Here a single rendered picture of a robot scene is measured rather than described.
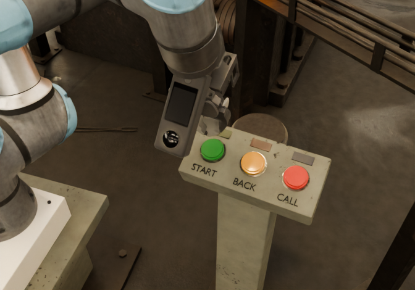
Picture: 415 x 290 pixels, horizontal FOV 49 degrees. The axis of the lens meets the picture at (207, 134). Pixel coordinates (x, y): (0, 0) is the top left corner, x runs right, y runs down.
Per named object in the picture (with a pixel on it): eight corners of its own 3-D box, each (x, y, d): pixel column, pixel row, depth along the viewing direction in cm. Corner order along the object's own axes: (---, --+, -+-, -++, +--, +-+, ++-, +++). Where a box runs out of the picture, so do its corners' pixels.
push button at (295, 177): (288, 165, 77) (288, 161, 75) (310, 173, 76) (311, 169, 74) (280, 186, 75) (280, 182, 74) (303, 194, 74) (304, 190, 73)
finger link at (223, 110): (233, 127, 69) (227, 97, 61) (230, 136, 69) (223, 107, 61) (205, 118, 71) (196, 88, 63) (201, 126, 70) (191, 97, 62)
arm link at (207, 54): (201, 60, 50) (138, 43, 53) (207, 82, 54) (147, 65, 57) (227, 10, 53) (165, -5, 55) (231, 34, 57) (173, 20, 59)
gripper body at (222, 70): (241, 78, 68) (234, 25, 57) (220, 126, 65) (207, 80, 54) (196, 65, 70) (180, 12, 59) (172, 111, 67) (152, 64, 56)
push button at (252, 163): (246, 152, 79) (246, 147, 77) (268, 159, 78) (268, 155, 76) (238, 172, 78) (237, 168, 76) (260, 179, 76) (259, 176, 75)
